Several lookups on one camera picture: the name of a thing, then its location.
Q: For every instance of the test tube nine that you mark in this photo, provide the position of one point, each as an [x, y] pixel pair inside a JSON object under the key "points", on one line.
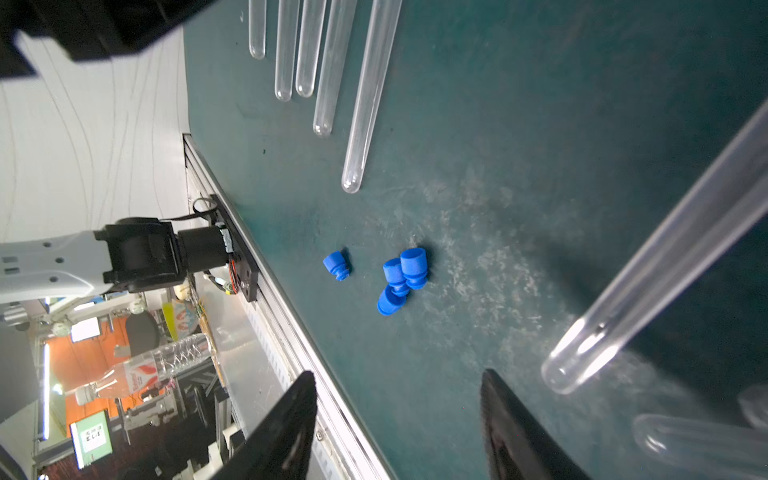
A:
{"points": [[753, 403]]}

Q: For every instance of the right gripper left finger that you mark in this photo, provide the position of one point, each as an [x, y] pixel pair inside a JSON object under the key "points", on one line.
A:
{"points": [[281, 445]]}

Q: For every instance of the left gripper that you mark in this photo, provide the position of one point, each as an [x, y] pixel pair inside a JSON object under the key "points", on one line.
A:
{"points": [[89, 30]]}

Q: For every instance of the blue stopper two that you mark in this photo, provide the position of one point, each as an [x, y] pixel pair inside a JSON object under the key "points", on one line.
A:
{"points": [[389, 302]]}

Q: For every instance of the test tube ten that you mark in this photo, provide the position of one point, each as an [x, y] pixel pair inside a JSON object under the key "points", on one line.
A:
{"points": [[716, 450]]}

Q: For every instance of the blue stopper three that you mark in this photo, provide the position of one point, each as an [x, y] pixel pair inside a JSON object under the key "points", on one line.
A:
{"points": [[395, 278]]}

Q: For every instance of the test tube one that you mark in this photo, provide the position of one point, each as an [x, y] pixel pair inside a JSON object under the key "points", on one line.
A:
{"points": [[257, 19]]}

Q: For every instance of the test tube two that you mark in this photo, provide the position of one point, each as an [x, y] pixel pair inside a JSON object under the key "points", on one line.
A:
{"points": [[286, 38]]}

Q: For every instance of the blue stopper four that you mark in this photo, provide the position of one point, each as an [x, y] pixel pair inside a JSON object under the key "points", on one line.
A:
{"points": [[414, 266]]}

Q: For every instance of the test tube five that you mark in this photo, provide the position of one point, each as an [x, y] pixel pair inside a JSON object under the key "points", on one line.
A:
{"points": [[383, 22]]}

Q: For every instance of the test tube three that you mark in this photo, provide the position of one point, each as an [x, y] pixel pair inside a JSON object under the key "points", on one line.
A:
{"points": [[310, 36]]}

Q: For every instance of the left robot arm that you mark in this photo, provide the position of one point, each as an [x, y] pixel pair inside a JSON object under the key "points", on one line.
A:
{"points": [[92, 109]]}

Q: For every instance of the green table mat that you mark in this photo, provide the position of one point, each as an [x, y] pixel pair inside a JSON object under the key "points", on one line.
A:
{"points": [[530, 147]]}

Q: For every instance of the plastic water bottle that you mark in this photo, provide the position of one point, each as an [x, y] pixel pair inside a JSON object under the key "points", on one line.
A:
{"points": [[146, 370]]}

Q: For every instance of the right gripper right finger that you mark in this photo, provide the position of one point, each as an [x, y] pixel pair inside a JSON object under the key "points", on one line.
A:
{"points": [[515, 443]]}

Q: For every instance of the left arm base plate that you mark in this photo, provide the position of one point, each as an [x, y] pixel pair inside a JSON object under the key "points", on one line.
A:
{"points": [[240, 258]]}

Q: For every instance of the test tube six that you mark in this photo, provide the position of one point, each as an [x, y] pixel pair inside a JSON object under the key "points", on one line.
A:
{"points": [[727, 201]]}

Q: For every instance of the test tube four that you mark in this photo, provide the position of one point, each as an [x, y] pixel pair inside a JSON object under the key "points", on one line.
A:
{"points": [[340, 23]]}

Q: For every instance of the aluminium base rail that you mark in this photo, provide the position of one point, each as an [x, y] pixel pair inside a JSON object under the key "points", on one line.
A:
{"points": [[341, 446]]}

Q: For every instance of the blue stopper one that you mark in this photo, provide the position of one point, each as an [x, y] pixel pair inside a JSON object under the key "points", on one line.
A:
{"points": [[335, 263]]}

